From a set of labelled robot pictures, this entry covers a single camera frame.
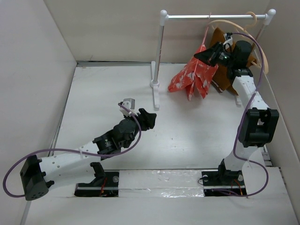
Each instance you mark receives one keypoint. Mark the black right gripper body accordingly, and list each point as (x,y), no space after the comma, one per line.
(218,56)

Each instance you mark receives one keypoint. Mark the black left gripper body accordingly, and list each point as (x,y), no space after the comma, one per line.
(145,123)

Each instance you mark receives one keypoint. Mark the orange tie-dye trousers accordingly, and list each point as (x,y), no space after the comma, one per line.
(185,79)

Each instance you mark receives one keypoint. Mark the pink wire hanger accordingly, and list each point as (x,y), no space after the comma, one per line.
(203,43)

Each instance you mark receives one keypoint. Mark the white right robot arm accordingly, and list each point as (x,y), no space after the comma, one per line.
(258,123)

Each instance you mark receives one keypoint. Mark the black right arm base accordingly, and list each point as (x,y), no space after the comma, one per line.
(222,182)

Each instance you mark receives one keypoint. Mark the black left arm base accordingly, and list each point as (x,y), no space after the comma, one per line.
(104,184)

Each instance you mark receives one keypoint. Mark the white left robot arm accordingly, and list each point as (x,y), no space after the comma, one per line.
(40,175)

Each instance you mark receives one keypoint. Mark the brown folded trousers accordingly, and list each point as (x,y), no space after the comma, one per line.
(224,77)

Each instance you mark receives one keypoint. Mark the white clothes rack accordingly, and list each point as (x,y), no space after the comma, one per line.
(180,31)

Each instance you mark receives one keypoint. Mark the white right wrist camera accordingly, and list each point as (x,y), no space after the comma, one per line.
(228,39)

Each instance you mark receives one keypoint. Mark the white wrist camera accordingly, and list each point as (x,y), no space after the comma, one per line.
(228,39)
(127,107)

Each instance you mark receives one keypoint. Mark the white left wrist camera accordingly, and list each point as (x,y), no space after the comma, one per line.
(127,107)

